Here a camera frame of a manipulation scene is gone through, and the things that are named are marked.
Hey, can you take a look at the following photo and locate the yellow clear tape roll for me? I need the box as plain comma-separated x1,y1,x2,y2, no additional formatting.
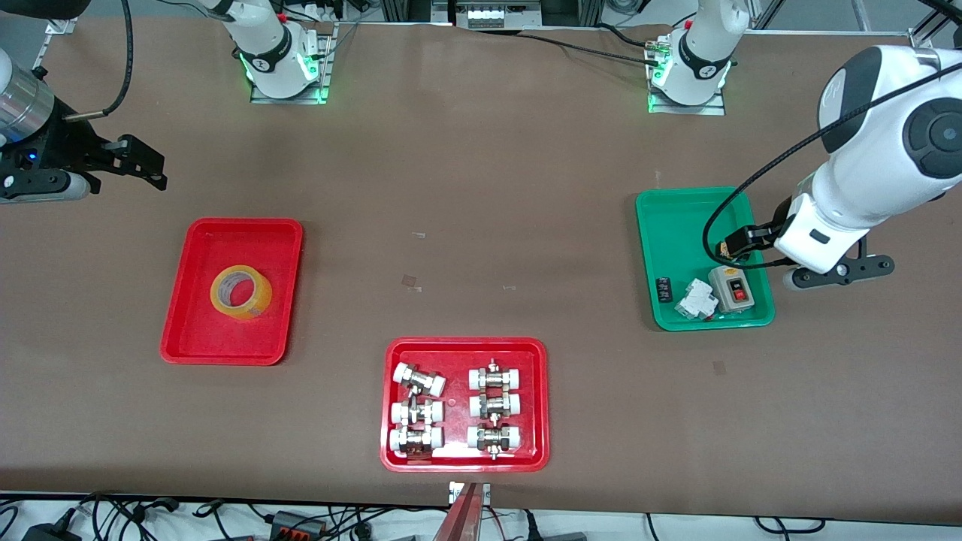
210,264,273,321

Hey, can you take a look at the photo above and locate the green plastic tray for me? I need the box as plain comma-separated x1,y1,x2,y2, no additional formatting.
635,186,776,331

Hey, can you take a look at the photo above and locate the empty red plastic tray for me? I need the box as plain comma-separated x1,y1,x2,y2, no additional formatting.
159,218,305,367

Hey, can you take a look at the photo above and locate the red tray holding fittings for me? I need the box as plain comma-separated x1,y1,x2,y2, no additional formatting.
380,337,551,473

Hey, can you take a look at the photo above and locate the white circuit breaker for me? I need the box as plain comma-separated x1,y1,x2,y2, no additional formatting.
674,279,718,322

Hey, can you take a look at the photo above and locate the white metal pipe fitting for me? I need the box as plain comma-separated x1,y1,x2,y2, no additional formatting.
468,359,523,391
389,426,444,459
469,391,522,420
467,422,522,460
391,398,444,427
392,362,446,397

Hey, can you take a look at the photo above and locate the white power strip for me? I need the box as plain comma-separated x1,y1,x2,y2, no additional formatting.
455,0,543,29

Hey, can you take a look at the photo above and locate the black power adapter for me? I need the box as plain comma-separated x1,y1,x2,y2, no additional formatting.
23,522,83,541

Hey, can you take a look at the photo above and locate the red clamp bar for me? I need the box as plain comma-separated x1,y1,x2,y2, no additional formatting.
433,485,482,541

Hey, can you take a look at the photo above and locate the grey push button switch box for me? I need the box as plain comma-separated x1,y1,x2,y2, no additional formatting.
709,264,755,314

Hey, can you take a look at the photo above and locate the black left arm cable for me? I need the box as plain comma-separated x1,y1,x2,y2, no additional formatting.
703,60,962,270

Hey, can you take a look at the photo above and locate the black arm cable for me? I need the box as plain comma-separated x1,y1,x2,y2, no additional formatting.
64,0,136,121
703,60,962,270

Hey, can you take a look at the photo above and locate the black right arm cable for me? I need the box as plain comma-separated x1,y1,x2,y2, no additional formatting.
64,0,136,121

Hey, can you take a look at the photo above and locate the aluminium frame profile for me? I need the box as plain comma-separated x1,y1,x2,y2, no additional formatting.
41,15,77,44

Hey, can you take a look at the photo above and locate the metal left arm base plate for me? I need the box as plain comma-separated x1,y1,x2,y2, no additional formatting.
648,38,727,116

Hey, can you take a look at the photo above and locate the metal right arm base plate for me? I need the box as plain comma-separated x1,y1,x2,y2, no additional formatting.
250,23,333,104

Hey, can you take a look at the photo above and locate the black cable across table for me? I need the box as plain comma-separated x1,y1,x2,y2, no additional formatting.
519,30,658,61

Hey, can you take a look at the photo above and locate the black floor cable bundle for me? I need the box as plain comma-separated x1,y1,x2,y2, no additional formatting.
75,492,226,541

